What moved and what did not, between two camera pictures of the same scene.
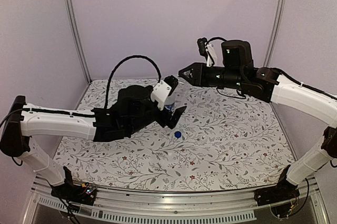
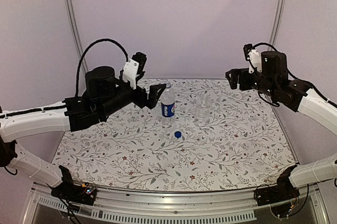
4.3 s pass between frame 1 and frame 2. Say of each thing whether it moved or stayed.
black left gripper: moved
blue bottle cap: stayed
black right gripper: moved
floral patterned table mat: stayed
